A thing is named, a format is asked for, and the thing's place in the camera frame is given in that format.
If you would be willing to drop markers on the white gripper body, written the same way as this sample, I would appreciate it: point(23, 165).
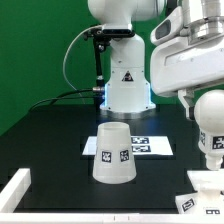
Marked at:
point(189, 49)

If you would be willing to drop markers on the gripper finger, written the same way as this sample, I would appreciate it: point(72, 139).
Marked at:
point(186, 97)

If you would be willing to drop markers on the white lamp bulb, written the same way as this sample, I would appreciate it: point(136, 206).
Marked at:
point(209, 115)

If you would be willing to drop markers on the white lamp base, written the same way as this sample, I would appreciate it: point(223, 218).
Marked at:
point(208, 198)

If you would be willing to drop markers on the white lamp shade cone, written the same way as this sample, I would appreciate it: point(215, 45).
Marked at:
point(114, 161)

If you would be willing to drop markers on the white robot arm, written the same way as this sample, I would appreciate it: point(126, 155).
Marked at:
point(129, 91)

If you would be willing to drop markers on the white marker sheet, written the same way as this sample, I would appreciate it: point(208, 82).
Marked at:
point(141, 145)

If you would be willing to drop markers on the white table border frame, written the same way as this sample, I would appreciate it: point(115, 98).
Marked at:
point(16, 188)

